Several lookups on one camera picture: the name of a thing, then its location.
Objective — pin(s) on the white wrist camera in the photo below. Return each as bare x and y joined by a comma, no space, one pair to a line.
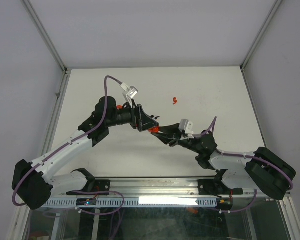
129,92
186,127

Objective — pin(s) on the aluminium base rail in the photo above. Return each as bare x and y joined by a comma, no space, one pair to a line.
155,186

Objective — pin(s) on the orange earbud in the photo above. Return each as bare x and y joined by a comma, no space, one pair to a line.
174,100

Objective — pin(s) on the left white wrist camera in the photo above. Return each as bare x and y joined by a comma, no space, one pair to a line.
129,92

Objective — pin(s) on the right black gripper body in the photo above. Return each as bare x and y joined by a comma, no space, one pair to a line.
178,141

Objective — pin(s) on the aluminium frame post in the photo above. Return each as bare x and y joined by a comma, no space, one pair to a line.
261,33
28,6

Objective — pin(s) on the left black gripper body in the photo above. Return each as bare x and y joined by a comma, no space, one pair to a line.
134,118

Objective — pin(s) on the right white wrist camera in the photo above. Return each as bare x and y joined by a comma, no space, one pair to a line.
186,127

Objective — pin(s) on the left aluminium frame post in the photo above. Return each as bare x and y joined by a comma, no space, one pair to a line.
28,6

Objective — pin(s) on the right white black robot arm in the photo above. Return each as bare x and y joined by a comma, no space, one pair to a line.
260,170

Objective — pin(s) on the right aluminium frame post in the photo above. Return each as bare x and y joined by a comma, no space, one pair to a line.
261,33

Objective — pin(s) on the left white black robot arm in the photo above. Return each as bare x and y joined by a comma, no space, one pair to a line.
36,181

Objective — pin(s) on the white slotted cable duct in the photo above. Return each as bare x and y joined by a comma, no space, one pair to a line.
131,202

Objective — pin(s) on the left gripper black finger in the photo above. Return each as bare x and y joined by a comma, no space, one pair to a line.
142,127
144,120

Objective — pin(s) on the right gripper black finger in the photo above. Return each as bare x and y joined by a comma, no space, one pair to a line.
166,139
170,129

